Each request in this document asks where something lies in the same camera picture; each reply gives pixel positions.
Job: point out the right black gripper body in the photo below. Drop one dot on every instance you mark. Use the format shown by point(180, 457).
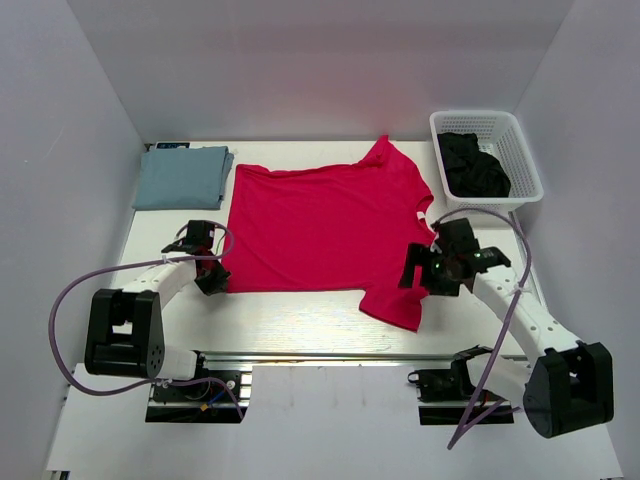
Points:
point(417, 266)

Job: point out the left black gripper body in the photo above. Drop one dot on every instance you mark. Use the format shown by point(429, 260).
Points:
point(211, 279)

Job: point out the red t shirt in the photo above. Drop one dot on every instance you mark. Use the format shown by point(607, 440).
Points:
point(333, 228)

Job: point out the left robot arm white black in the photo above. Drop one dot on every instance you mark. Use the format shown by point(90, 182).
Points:
point(125, 333)

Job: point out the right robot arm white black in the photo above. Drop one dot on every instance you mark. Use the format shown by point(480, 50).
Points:
point(564, 385)

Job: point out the folded light blue t shirt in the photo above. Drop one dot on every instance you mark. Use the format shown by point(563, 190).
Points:
point(183, 179)

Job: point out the black clothes in basket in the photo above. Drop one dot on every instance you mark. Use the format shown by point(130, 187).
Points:
point(470, 172)

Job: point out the blue label sticker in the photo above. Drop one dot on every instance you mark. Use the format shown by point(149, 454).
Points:
point(172, 145)

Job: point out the white plastic basket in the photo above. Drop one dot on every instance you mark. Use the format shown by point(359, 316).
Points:
point(498, 134)

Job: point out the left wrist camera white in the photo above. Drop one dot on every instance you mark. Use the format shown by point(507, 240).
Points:
point(182, 245)

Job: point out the aluminium table edge rail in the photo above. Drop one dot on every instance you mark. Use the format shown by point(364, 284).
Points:
point(281, 357)

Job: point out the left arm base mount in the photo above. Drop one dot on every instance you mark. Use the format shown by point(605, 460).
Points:
point(203, 403)

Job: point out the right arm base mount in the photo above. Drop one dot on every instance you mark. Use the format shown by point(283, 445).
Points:
point(444, 393)

